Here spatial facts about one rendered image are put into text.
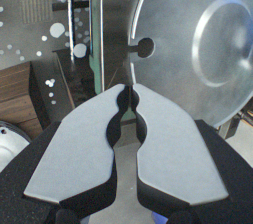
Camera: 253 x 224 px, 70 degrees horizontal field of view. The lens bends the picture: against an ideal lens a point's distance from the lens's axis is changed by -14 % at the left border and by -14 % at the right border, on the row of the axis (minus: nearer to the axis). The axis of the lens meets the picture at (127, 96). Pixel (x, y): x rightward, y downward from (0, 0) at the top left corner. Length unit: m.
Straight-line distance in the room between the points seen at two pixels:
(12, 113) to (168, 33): 0.60
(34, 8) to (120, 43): 0.63
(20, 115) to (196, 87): 0.58
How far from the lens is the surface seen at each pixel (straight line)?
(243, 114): 0.45
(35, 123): 0.75
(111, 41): 0.20
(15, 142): 0.75
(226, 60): 0.30
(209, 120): 0.34
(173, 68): 0.24
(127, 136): 0.46
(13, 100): 0.70
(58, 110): 1.14
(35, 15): 0.80
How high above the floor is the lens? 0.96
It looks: 53 degrees down
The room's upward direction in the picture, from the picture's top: 140 degrees clockwise
